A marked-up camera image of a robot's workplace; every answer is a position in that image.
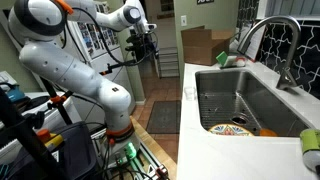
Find green lit device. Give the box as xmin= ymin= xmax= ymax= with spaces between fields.
xmin=123 ymin=142 xmax=139 ymax=160

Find green sponge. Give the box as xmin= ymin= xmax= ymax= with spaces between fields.
xmin=215 ymin=50 xmax=230 ymax=66

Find colourful patterned plate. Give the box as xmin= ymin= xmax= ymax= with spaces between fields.
xmin=208 ymin=123 xmax=255 ymax=137

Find clear drinking glass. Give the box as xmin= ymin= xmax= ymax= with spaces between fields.
xmin=183 ymin=86 xmax=196 ymax=101

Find white paper sheet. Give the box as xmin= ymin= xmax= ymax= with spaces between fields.
xmin=244 ymin=22 xmax=267 ymax=63

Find patterned floor rug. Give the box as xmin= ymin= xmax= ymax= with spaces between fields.
xmin=145 ymin=100 xmax=182 ymax=135

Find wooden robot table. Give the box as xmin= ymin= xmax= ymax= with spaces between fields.
xmin=131 ymin=115 xmax=178 ymax=180

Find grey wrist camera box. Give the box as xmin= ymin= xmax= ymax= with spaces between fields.
xmin=143 ymin=23 xmax=158 ymax=32

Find black bag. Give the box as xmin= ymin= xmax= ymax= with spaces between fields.
xmin=6 ymin=121 xmax=102 ymax=180

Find yellow emergency stop button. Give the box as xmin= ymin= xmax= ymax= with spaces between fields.
xmin=35 ymin=128 xmax=65 ymax=152

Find white stair steps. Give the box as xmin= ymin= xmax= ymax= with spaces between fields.
xmin=155 ymin=45 xmax=181 ymax=80

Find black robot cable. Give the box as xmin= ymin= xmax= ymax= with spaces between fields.
xmin=65 ymin=7 xmax=158 ymax=68

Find black camera tripod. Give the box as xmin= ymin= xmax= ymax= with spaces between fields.
xmin=0 ymin=85 xmax=69 ymax=180

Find green white pump bottle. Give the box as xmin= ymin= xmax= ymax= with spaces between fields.
xmin=298 ymin=128 xmax=320 ymax=175

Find sink drain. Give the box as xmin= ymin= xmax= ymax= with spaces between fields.
xmin=231 ymin=115 xmax=248 ymax=126

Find white red dish scrubber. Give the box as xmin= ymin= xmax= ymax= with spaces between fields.
xmin=235 ymin=56 xmax=247 ymax=68

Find steel kitchen faucet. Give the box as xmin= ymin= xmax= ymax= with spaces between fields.
xmin=237 ymin=15 xmax=302 ymax=91

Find brown cardboard box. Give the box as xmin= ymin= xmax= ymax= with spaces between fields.
xmin=180 ymin=25 xmax=234 ymax=67

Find orange round object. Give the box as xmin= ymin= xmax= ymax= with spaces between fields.
xmin=258 ymin=128 xmax=279 ymax=138

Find stainless steel sink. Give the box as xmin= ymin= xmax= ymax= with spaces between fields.
xmin=194 ymin=67 xmax=313 ymax=138
xmin=199 ymin=95 xmax=262 ymax=134

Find white refrigerator with photos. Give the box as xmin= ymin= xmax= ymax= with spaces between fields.
xmin=59 ymin=2 xmax=136 ymax=125

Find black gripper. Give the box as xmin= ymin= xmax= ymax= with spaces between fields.
xmin=125 ymin=30 xmax=152 ymax=62

